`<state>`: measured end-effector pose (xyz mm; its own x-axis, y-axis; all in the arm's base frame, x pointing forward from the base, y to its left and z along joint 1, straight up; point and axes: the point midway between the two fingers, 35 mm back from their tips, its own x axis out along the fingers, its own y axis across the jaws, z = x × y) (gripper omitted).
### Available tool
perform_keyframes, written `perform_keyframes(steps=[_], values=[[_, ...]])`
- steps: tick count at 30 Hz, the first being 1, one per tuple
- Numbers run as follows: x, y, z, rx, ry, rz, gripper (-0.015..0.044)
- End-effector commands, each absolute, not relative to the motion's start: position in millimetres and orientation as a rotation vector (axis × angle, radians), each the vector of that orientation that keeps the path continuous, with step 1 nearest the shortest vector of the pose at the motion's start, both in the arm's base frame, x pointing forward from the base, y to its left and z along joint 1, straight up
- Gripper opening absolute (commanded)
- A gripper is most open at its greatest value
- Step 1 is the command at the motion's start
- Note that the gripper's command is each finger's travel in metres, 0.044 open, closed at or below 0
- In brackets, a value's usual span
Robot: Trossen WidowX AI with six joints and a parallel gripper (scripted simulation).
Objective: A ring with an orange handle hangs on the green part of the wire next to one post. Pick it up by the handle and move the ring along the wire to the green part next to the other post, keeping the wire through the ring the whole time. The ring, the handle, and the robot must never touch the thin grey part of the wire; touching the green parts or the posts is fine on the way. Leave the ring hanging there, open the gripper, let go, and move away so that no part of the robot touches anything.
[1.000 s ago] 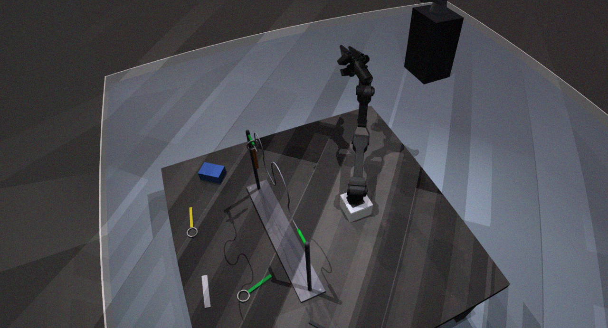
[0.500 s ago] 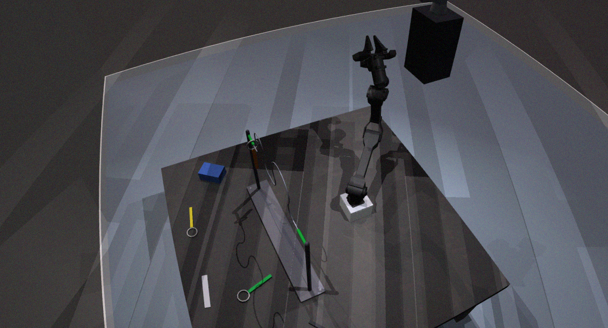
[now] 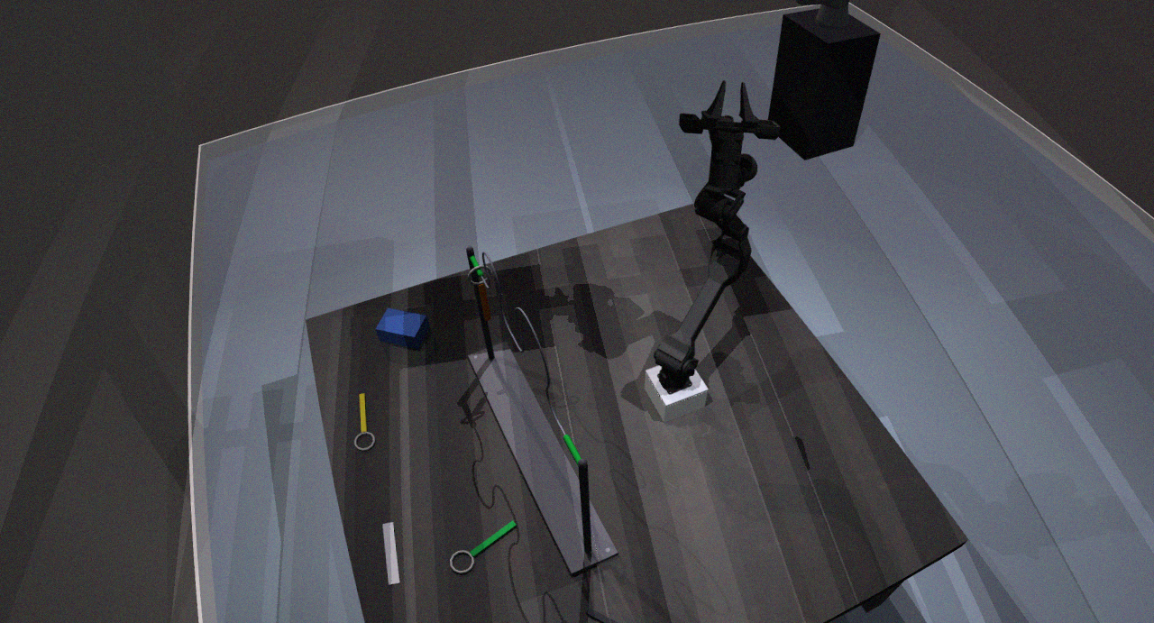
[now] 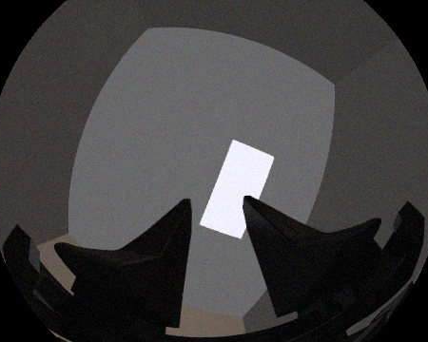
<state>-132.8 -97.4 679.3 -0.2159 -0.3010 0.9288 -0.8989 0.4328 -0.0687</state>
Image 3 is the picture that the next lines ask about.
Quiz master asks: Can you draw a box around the blue cube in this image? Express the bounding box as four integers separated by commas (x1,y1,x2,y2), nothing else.
375,308,430,350

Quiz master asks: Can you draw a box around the orange handle with grey loop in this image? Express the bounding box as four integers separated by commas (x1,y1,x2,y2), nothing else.
469,265,490,322

